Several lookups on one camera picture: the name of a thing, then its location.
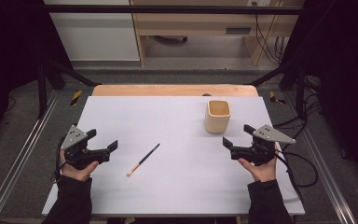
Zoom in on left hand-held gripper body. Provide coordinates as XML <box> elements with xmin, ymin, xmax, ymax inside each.
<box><xmin>59</xmin><ymin>124</ymin><xmax>111</xmax><ymax>171</ymax></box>

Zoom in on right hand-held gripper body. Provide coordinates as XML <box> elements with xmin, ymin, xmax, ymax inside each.
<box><xmin>229</xmin><ymin>124</ymin><xmax>296</xmax><ymax>167</ymax></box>

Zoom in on beige square cup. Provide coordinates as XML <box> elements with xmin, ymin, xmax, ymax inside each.
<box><xmin>203</xmin><ymin>99</ymin><xmax>232</xmax><ymax>135</ymax></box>

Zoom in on thin dark-handled paint brush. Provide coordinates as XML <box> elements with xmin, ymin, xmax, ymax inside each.
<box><xmin>126</xmin><ymin>143</ymin><xmax>161</xmax><ymax>177</ymax></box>

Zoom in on person's left hand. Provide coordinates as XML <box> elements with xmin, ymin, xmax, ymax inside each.
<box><xmin>59</xmin><ymin>149</ymin><xmax>101</xmax><ymax>183</ymax></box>

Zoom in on person's right hand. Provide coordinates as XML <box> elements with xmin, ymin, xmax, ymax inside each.
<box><xmin>238</xmin><ymin>144</ymin><xmax>278</xmax><ymax>183</ymax></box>

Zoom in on yellow clamp left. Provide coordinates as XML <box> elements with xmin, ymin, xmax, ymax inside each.
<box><xmin>70</xmin><ymin>90</ymin><xmax>84</xmax><ymax>106</ymax></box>

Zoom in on yellow clamp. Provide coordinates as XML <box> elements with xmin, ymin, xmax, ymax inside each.
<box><xmin>70</xmin><ymin>90</ymin><xmax>84</xmax><ymax>106</ymax></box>
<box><xmin>268</xmin><ymin>91</ymin><xmax>287</xmax><ymax>105</ymax></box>

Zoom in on yellow clamp right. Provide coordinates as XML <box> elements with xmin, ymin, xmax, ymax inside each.
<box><xmin>268</xmin><ymin>91</ymin><xmax>287</xmax><ymax>105</ymax></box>

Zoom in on black metal stand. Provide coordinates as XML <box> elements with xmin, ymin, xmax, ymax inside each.
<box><xmin>36</xmin><ymin>59</ymin><xmax>102</xmax><ymax>119</ymax></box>
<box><xmin>249</xmin><ymin>59</ymin><xmax>307</xmax><ymax>120</ymax></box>

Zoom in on white table cover sheet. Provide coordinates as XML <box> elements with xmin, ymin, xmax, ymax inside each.
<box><xmin>41</xmin><ymin>95</ymin><xmax>306</xmax><ymax>217</ymax></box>

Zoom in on wooden table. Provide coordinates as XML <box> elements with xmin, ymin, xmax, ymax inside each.
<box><xmin>91</xmin><ymin>84</ymin><xmax>259</xmax><ymax>98</ymax></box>

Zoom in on white cabinet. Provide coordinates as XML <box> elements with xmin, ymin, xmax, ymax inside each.
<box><xmin>43</xmin><ymin>0</ymin><xmax>141</xmax><ymax>62</ymax></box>

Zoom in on light wooden desk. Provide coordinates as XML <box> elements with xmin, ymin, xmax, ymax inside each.
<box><xmin>130</xmin><ymin>0</ymin><xmax>306</xmax><ymax>67</ymax></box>

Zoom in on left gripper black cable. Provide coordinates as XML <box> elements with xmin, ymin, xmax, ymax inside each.
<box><xmin>50</xmin><ymin>135</ymin><xmax>67</xmax><ymax>188</ymax></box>

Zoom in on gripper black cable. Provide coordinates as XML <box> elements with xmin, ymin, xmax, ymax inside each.
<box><xmin>273</xmin><ymin>148</ymin><xmax>304</xmax><ymax>202</ymax></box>
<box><xmin>50</xmin><ymin>135</ymin><xmax>67</xmax><ymax>188</ymax></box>

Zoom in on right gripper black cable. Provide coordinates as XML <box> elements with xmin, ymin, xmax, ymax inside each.
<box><xmin>273</xmin><ymin>148</ymin><xmax>304</xmax><ymax>202</ymax></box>

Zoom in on aluminium floor rail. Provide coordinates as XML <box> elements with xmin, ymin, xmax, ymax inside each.
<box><xmin>283</xmin><ymin>91</ymin><xmax>358</xmax><ymax>224</ymax></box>
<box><xmin>0</xmin><ymin>90</ymin><xmax>62</xmax><ymax>224</ymax></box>

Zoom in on black floor cable loop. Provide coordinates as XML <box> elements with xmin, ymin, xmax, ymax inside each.
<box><xmin>281</xmin><ymin>150</ymin><xmax>320</xmax><ymax>189</ymax></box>

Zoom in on black floor cable bundle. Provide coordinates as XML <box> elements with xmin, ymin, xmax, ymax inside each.
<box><xmin>273</xmin><ymin>76</ymin><xmax>324</xmax><ymax>150</ymax></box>

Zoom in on hanging black cables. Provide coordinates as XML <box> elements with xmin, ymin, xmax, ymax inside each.
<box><xmin>251</xmin><ymin>1</ymin><xmax>288</xmax><ymax>65</ymax></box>

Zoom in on black horizontal frame bar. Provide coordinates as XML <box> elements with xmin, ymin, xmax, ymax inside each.
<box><xmin>45</xmin><ymin>4</ymin><xmax>304</xmax><ymax>15</ymax></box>

